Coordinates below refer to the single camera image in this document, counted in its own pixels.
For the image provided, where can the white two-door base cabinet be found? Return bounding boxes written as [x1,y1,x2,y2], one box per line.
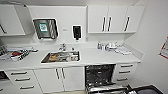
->
[33,65,86,94]

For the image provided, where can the white wall cabinet three handles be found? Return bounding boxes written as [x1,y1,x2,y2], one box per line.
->
[0,3,27,37]

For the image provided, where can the black wall soap dispenser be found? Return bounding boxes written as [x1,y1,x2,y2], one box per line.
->
[72,24,83,41]

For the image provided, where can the large colourful wall poster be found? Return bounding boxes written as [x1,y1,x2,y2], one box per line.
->
[159,35,168,60]

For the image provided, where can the small white bottle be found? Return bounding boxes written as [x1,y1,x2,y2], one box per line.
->
[100,42,106,51]

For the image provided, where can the white drawer unit wide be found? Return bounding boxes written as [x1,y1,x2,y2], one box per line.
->
[0,68,43,94]

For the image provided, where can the orange bowl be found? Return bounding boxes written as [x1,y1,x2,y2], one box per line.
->
[49,53,59,62]

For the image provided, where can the white cup and dishes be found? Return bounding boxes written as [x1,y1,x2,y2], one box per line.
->
[67,51,78,62]

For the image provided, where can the white drawer unit narrow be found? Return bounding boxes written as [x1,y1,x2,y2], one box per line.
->
[111,62,138,84]

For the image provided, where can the stainless steel sink basin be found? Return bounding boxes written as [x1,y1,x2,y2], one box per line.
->
[40,50,81,65]

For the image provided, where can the stainless steel dishwasher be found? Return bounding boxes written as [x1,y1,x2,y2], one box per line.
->
[84,63,134,94]

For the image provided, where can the stack of white plates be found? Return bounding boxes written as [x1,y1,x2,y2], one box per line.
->
[104,41,119,52]

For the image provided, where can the chrome sink faucet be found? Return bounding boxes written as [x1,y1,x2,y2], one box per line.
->
[58,42,67,52]

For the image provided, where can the blue dish soap bottle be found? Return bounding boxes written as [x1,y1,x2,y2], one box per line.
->
[96,41,102,50]

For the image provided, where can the white wall cabinet wide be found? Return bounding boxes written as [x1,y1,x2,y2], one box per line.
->
[87,4,146,34]

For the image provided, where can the steel paper towel dispenser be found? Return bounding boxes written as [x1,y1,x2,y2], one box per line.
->
[32,17,60,41]

